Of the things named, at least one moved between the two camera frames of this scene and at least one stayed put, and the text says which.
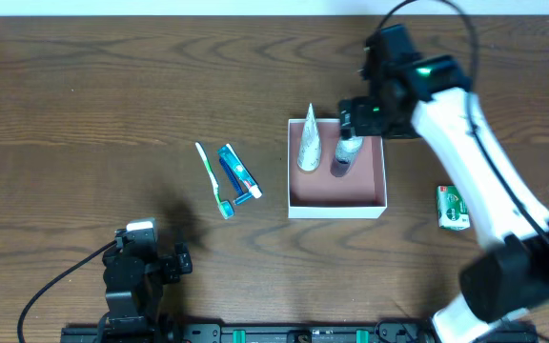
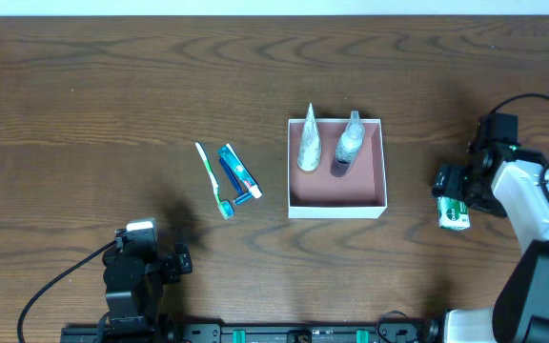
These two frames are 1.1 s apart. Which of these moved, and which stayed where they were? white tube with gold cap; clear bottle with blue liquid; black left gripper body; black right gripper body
Moved: black right gripper body
Stayed: clear bottle with blue liquid; black left gripper body; white tube with gold cap
